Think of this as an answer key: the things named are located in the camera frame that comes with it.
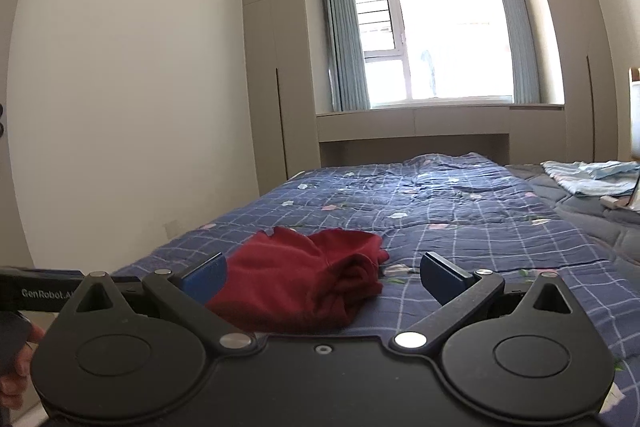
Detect dark red long-sleeve sweater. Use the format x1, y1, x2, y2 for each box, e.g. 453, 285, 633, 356
206, 227, 390, 334

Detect light blue striped folded clothes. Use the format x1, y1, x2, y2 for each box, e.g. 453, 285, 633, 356
541, 160, 639, 197

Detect person's left hand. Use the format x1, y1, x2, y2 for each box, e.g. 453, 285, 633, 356
1, 324, 46, 411

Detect blue plaid floral quilt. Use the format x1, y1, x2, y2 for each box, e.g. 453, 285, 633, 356
124, 153, 639, 426

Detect beige window-sill cabinet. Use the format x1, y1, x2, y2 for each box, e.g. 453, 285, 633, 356
317, 104, 567, 166

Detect grey quilted bed cover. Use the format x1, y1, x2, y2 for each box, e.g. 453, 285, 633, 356
506, 165, 639, 273

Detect right blue-grey curtain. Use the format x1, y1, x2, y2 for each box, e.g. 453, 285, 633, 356
502, 0, 541, 105

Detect blue-grey curtain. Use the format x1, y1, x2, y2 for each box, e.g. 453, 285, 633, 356
502, 0, 541, 105
323, 0, 370, 112

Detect right beige tall wardrobe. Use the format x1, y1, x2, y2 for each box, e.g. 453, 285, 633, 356
526, 0, 623, 161

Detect beige tall wardrobe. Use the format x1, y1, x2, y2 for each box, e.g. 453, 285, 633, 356
526, 0, 623, 161
242, 0, 320, 194

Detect left blue-grey curtain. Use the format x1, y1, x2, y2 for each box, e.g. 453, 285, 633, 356
323, 0, 370, 112

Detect white framed window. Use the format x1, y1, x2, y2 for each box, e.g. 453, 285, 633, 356
356, 0, 514, 107

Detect white padded headboard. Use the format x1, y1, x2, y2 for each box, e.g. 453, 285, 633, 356
629, 67, 640, 159

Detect left beige tall wardrobe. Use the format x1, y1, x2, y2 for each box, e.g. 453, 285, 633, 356
242, 0, 320, 194

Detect white charger with cable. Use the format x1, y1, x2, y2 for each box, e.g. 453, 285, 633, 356
600, 195, 629, 209

